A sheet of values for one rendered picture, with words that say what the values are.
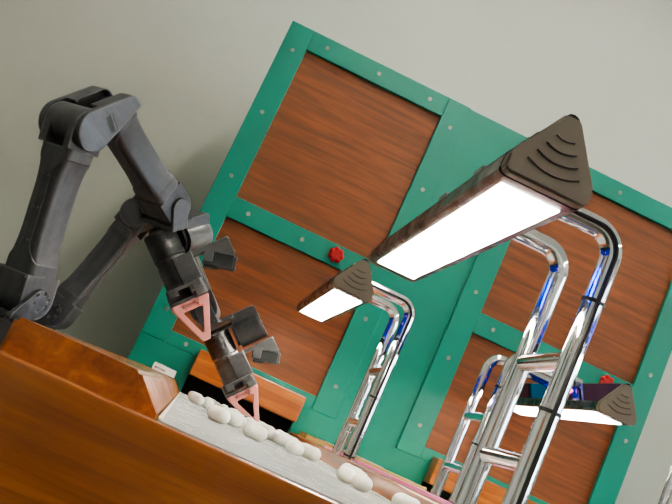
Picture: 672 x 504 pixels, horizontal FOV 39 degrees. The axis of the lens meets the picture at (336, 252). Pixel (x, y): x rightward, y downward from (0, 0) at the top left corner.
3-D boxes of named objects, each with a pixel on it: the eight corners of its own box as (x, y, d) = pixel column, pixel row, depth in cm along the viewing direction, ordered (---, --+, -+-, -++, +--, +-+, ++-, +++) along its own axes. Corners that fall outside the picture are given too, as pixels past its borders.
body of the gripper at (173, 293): (204, 292, 169) (187, 254, 169) (205, 286, 159) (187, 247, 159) (170, 307, 167) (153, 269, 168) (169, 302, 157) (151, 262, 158)
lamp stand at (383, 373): (252, 465, 187) (343, 264, 196) (246, 457, 207) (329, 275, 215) (338, 504, 189) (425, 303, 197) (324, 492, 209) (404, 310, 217)
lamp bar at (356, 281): (331, 284, 174) (347, 249, 175) (294, 310, 235) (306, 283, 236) (370, 303, 175) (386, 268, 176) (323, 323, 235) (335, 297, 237)
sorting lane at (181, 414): (144, 445, 66) (158, 416, 66) (176, 399, 243) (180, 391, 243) (525, 615, 68) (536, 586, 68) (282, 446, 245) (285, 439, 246)
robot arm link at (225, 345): (245, 351, 200) (231, 322, 201) (244, 352, 195) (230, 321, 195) (215, 365, 200) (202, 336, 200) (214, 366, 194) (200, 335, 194)
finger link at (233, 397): (269, 415, 202) (250, 375, 202) (272, 416, 195) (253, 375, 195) (240, 429, 200) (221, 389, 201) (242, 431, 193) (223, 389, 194)
